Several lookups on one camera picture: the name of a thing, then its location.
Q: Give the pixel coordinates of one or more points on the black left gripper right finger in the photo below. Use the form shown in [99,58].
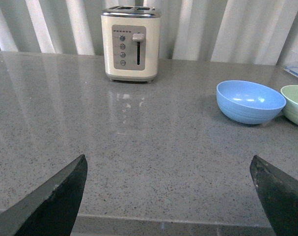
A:
[278,194]

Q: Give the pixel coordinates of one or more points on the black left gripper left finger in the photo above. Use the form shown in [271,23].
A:
[52,208]

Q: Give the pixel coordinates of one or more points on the green bowl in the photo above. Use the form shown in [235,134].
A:
[290,110]

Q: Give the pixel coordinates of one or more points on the blue bowl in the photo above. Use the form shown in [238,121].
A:
[248,102]

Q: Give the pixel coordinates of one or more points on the clear plastic food container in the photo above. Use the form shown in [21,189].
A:
[291,64]

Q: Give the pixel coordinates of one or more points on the white pleated curtain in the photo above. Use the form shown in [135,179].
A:
[239,31]

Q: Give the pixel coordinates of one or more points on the cream two-slot toaster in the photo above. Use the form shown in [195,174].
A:
[131,36]

